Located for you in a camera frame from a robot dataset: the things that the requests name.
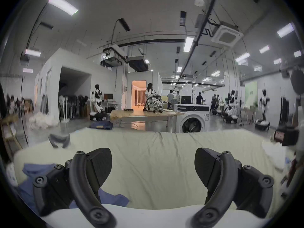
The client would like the grey padded headset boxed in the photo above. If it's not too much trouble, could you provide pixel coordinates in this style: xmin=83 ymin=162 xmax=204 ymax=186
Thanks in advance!
xmin=48 ymin=133 xmax=71 ymax=149

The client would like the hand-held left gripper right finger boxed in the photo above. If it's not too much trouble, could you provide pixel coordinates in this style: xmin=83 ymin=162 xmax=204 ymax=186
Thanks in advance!
xmin=191 ymin=147 xmax=274 ymax=228

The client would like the white washing machine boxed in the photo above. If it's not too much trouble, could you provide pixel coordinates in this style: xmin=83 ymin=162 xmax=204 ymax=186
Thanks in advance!
xmin=174 ymin=104 xmax=211 ymax=133

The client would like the black box with red label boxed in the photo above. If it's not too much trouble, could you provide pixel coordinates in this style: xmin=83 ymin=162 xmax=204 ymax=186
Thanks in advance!
xmin=274 ymin=126 xmax=300 ymax=147

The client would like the table with patterned backpack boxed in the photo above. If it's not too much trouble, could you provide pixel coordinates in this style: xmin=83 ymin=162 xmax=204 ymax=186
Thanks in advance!
xmin=110 ymin=92 xmax=185 ymax=133

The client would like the row of standing fans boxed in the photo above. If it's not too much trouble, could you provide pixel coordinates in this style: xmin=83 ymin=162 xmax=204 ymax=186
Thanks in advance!
xmin=58 ymin=95 xmax=89 ymax=123

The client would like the white and black humanoid robot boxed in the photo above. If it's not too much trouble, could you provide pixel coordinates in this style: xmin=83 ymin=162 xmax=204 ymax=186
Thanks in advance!
xmin=223 ymin=89 xmax=240 ymax=124
xmin=255 ymin=89 xmax=271 ymax=131
xmin=89 ymin=84 xmax=108 ymax=121

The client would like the blue shirt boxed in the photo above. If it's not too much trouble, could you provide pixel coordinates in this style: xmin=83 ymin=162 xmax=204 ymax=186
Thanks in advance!
xmin=18 ymin=163 xmax=130 ymax=214

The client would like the wooden chair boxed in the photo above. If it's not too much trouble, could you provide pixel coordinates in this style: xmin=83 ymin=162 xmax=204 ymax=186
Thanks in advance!
xmin=1 ymin=114 xmax=23 ymax=155

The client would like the desk with monitor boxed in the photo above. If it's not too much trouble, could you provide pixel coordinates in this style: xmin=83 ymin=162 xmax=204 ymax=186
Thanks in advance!
xmin=103 ymin=93 xmax=123 ymax=113

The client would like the dark blue cloth heap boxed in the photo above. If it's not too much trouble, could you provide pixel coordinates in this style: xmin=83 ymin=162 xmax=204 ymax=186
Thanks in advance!
xmin=89 ymin=121 xmax=114 ymax=130

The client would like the group of people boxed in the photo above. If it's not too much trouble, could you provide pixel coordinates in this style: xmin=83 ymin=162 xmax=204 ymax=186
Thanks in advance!
xmin=5 ymin=94 xmax=26 ymax=114
xmin=167 ymin=90 xmax=181 ymax=110

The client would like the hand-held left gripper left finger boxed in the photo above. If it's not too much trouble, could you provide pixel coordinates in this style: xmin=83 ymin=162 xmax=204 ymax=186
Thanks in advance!
xmin=33 ymin=147 xmax=117 ymax=228

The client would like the white cloth pile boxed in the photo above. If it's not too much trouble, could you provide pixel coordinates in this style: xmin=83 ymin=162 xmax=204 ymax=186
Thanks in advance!
xmin=28 ymin=112 xmax=59 ymax=130

